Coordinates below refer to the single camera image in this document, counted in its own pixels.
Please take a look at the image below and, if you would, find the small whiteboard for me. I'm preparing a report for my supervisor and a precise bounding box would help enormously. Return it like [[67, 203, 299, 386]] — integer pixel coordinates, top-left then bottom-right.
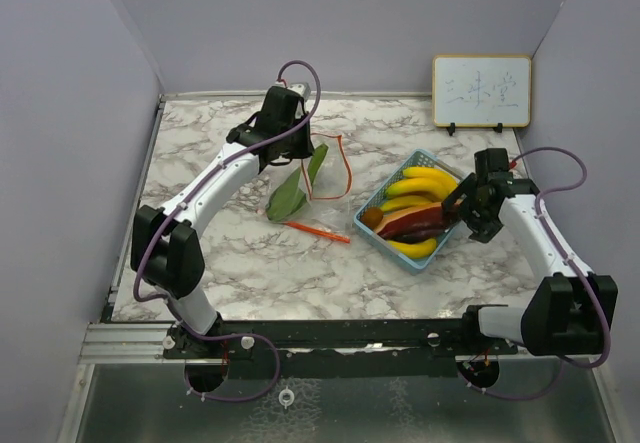
[[432, 54, 532, 133]]

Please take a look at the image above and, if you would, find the single yellow banana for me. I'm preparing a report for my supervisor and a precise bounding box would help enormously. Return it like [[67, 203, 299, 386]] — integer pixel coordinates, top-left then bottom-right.
[[387, 238, 438, 260]]

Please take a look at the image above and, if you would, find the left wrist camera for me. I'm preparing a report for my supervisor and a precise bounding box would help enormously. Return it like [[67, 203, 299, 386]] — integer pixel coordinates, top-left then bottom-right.
[[287, 82, 311, 100]]

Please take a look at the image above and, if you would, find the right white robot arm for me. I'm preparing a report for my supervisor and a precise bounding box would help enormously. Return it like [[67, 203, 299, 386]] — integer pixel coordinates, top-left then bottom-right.
[[442, 148, 618, 367]]

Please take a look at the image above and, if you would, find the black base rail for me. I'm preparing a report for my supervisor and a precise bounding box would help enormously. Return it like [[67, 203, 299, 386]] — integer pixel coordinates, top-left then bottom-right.
[[163, 318, 516, 380]]

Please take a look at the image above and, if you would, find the yellow banana bunch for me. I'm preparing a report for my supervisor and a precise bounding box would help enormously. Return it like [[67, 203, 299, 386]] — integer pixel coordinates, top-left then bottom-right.
[[380, 166, 458, 213]]

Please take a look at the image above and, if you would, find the small brown orange fruit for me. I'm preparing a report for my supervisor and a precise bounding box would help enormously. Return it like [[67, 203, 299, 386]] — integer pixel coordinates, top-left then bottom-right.
[[360, 207, 384, 229]]

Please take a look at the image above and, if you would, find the green leaf vegetable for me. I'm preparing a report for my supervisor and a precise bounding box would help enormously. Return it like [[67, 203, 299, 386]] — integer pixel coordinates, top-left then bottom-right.
[[266, 144, 329, 223]]

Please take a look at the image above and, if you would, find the red orange papaya slice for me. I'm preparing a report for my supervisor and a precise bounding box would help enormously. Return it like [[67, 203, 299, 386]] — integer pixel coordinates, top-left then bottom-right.
[[374, 203, 459, 240]]

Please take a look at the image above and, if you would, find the purple eggplant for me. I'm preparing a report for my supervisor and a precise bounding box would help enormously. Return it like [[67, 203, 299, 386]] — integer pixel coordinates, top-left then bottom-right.
[[391, 228, 447, 244]]

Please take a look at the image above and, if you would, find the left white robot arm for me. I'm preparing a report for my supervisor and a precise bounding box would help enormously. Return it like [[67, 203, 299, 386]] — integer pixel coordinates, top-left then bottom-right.
[[130, 81, 314, 358]]

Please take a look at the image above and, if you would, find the clear orange zip bag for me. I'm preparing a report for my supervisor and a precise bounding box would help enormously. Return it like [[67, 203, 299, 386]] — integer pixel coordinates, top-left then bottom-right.
[[259, 132, 353, 244]]

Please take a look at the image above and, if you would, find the aluminium extrusion rail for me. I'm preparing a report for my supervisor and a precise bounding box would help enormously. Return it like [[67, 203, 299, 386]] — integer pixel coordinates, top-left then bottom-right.
[[79, 320, 608, 364]]

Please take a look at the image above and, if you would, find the blue plastic basket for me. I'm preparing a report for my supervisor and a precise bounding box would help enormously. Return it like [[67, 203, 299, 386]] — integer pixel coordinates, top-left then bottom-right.
[[354, 150, 462, 274]]

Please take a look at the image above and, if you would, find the white ring pull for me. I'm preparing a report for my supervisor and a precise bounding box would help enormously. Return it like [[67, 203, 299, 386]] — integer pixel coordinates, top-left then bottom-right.
[[278, 387, 295, 409]]

